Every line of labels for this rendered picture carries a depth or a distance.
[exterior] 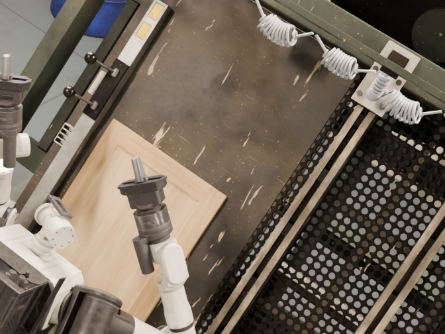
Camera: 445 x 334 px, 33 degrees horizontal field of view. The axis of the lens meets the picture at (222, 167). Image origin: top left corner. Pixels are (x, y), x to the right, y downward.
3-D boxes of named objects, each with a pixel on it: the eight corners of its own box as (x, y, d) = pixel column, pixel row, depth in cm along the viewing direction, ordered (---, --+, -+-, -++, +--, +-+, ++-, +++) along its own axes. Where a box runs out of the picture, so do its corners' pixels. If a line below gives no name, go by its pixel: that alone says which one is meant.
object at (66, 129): (57, 141, 240) (53, 140, 237) (69, 122, 240) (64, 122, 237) (66, 148, 239) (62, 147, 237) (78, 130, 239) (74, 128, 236)
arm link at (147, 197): (159, 183, 183) (172, 227, 186) (170, 169, 192) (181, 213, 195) (112, 191, 186) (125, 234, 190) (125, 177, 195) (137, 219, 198)
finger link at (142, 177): (137, 156, 189) (144, 178, 190) (133, 160, 186) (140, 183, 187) (143, 154, 188) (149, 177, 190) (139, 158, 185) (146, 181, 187)
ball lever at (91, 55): (111, 77, 234) (79, 58, 224) (118, 66, 234) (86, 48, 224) (117, 81, 231) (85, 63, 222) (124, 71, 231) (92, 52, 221)
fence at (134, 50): (1, 252, 243) (-5, 252, 239) (159, 0, 235) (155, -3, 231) (12, 260, 242) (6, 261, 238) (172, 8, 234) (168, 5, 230)
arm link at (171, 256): (181, 239, 191) (193, 287, 194) (162, 234, 198) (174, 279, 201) (159, 249, 187) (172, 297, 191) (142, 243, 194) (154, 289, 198)
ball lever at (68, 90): (91, 109, 235) (58, 92, 225) (97, 99, 235) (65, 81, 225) (97, 114, 232) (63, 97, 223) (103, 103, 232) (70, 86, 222)
